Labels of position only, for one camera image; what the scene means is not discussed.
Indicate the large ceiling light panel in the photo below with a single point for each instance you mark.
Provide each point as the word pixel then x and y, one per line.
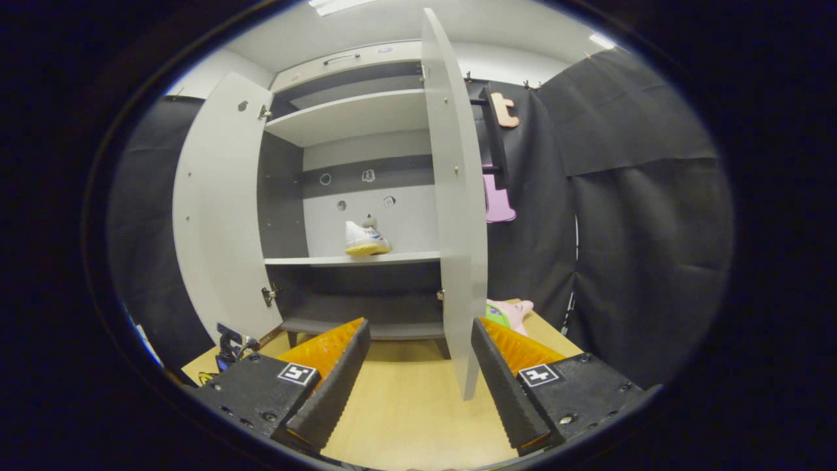
pixel 340 5

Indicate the black backdrop cloth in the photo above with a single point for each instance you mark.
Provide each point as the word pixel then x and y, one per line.
pixel 621 229

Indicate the pink green plush toy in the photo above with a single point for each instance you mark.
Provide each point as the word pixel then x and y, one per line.
pixel 513 314

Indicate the small ceiling light panel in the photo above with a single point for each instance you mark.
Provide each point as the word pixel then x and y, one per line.
pixel 601 40

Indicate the white sneaker shoe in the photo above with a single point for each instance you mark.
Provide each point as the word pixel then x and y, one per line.
pixel 366 239

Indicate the grey cabinet drawer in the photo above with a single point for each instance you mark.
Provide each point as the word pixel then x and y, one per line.
pixel 307 69

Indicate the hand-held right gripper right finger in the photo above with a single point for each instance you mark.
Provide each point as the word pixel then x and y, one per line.
pixel 507 386

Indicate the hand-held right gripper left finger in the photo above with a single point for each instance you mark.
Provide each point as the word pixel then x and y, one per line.
pixel 337 386

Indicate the grey cabinet door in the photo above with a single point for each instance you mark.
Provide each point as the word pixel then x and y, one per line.
pixel 219 209
pixel 461 229

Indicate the grey shoe cabinet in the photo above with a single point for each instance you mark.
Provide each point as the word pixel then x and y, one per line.
pixel 353 118

